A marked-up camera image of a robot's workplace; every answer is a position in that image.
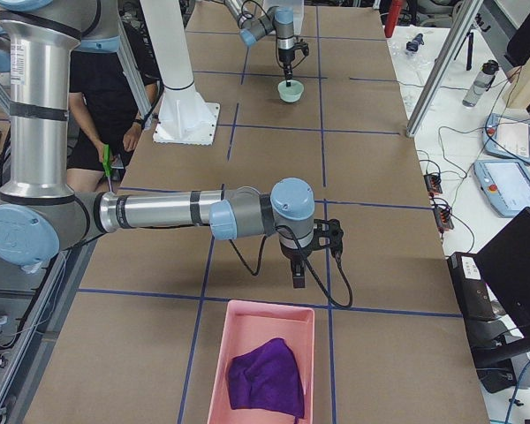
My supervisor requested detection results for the aluminium frame post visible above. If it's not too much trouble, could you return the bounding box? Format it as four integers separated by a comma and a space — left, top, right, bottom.
405, 0, 483, 138

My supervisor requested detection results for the red cylinder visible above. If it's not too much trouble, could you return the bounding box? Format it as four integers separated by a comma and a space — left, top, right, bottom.
384, 0, 404, 39

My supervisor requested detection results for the black monitor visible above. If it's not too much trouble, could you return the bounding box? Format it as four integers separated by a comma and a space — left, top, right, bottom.
474, 207, 530, 336

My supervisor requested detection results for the green handled tool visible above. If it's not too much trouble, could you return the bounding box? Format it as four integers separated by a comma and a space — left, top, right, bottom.
102, 144, 114, 193

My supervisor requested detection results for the light green bowl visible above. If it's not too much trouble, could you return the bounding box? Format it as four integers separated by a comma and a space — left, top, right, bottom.
277, 79, 305, 103

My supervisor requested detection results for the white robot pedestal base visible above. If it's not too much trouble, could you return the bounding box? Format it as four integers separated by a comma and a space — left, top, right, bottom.
140, 0, 220, 146

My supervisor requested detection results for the near teach pendant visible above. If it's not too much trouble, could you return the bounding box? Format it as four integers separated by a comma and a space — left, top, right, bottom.
473, 159, 530, 217

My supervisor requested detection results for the clear plastic bin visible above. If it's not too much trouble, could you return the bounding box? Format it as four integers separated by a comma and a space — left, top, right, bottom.
264, 0, 305, 32

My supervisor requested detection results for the clear water bottle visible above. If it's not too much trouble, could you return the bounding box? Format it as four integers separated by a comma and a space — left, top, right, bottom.
462, 59, 500, 108

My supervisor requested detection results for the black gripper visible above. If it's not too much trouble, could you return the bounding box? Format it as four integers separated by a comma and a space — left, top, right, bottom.
276, 38, 309, 87
280, 241, 317, 289

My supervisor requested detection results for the pink plastic bin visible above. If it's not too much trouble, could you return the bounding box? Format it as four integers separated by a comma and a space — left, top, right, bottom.
208, 300, 315, 423

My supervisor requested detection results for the black camera cable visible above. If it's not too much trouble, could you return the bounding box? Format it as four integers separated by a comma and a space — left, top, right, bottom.
227, 224, 353, 309

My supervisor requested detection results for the far teach pendant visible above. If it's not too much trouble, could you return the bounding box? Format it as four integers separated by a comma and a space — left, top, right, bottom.
482, 113, 530, 165

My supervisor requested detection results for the teach pendant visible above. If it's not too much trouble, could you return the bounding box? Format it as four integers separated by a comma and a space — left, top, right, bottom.
473, 159, 530, 217
482, 113, 530, 165

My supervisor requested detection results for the black box device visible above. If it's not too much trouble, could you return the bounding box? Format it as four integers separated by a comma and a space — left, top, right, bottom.
447, 252, 506, 322

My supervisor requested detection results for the seated person in black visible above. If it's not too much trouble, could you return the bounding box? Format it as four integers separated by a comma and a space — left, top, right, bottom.
67, 51, 143, 192

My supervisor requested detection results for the purple cloth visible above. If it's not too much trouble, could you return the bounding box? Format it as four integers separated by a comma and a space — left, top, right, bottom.
227, 337, 305, 421

